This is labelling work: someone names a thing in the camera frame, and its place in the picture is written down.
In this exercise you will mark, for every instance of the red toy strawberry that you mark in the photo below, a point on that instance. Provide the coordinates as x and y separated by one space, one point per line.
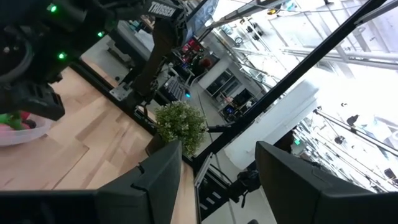
25 115

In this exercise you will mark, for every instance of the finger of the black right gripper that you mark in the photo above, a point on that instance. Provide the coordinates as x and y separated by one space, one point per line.
31 99

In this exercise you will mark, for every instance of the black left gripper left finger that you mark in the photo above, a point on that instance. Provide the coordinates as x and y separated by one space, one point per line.
149 193

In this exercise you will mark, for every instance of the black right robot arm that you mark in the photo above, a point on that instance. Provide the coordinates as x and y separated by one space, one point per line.
161 46

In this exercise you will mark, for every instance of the green potted artificial plant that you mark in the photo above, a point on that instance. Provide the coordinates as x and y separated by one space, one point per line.
180 127

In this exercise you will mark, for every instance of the person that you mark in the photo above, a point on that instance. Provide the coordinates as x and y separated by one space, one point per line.
202 66

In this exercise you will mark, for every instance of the black aluminium table frame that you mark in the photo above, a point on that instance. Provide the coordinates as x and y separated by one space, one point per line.
280 90

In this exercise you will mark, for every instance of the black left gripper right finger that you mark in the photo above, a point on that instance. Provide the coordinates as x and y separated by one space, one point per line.
298 196

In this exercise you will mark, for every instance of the clear round plastic tupperware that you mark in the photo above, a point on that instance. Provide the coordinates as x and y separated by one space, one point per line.
28 135

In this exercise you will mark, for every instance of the rainbow backlit keyboard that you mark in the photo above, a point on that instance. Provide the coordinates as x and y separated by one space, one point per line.
174 88

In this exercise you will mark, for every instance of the grey desk with black pole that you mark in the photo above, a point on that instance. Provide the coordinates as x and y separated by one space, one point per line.
130 40

